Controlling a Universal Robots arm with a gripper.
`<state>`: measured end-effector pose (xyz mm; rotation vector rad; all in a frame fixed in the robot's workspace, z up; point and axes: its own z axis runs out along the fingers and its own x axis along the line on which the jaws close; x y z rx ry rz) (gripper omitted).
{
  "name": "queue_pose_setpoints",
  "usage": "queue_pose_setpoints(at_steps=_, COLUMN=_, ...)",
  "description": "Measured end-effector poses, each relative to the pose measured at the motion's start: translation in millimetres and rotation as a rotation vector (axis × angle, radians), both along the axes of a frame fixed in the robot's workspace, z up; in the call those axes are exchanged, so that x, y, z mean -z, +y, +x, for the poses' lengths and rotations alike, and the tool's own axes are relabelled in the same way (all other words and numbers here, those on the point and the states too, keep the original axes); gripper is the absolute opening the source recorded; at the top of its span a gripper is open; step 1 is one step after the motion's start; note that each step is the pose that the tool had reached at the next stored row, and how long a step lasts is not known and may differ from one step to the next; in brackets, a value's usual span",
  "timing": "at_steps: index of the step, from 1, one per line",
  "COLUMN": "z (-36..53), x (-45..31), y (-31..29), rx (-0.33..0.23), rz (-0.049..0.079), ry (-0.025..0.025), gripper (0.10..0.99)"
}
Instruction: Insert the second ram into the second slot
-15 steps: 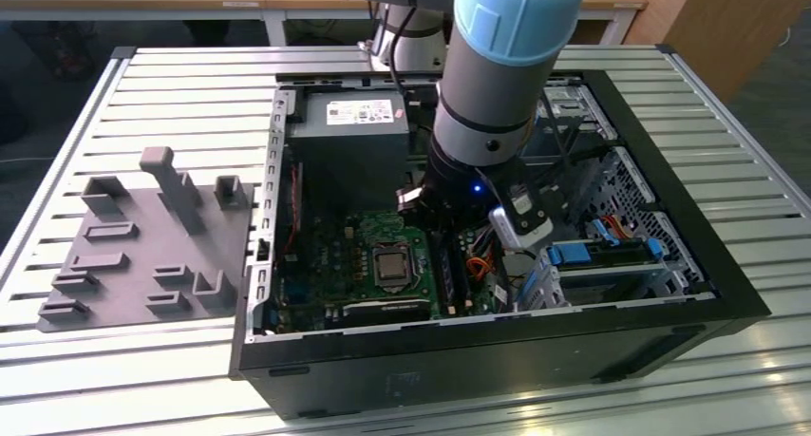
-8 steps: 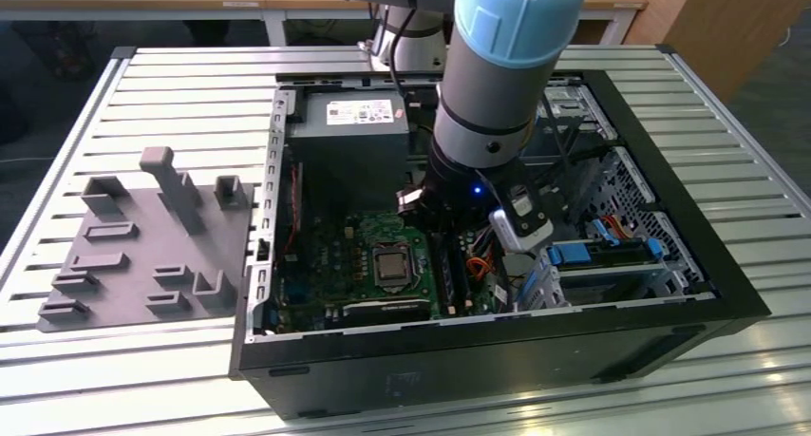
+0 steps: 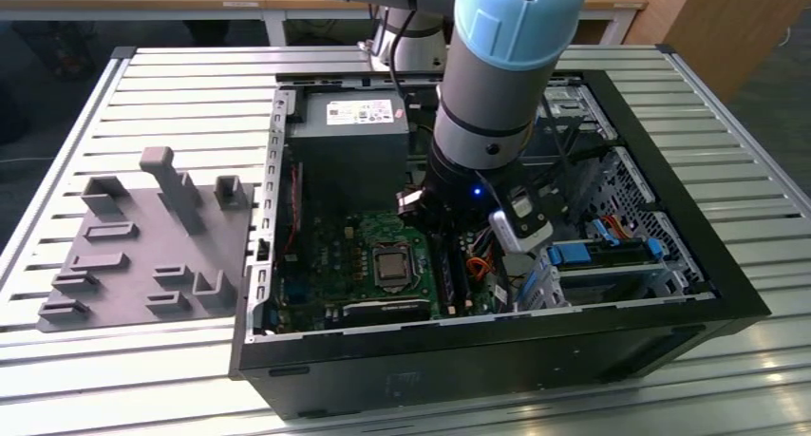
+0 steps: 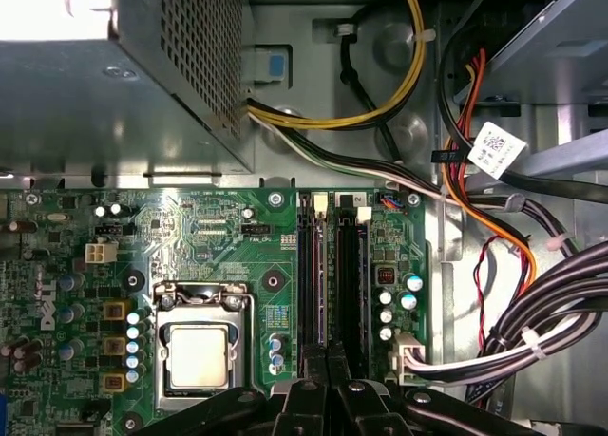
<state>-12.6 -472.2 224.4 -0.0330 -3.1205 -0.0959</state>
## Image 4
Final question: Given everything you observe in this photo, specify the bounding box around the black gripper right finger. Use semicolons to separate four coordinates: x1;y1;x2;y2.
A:
329;340;538;436

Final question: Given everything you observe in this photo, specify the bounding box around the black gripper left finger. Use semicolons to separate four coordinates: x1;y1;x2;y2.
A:
127;343;330;436

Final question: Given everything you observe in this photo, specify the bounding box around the silver CPU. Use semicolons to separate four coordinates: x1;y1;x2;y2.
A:
168;325;229;389

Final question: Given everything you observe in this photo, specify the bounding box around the metal socket cover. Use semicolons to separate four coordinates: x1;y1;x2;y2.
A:
154;283;248;402

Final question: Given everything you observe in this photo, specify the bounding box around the black CPU socket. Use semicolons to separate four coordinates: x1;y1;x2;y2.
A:
151;281;257;411

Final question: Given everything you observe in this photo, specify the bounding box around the green motherboard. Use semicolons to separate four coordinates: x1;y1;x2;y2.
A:
0;186;428;436

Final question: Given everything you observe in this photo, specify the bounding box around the white four pin socket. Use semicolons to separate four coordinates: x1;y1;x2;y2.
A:
84;239;119;265

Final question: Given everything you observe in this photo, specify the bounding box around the blue plastic latch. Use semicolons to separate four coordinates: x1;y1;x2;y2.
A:
253;46;290;85

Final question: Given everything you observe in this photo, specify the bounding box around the black silver PC case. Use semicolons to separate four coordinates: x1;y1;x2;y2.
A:
0;0;608;436

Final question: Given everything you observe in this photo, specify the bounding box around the silver power supply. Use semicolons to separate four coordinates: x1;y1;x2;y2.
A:
0;0;257;179

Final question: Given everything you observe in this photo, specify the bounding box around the silver drive bay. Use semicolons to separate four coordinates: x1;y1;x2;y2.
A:
453;0;608;190

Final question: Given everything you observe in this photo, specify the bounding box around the red black twisted wire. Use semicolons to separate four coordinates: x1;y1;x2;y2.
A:
474;235;531;350

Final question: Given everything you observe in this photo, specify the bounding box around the black white wire bundle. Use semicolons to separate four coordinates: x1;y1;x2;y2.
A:
246;98;608;385

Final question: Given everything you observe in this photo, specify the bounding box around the yellow black wire bundle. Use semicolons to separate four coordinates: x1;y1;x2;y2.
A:
245;0;428;132

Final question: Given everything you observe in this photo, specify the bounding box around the thin black cable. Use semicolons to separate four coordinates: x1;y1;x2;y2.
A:
337;21;405;166

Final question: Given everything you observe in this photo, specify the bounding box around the orange red wire bundle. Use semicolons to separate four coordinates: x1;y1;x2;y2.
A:
440;48;539;297

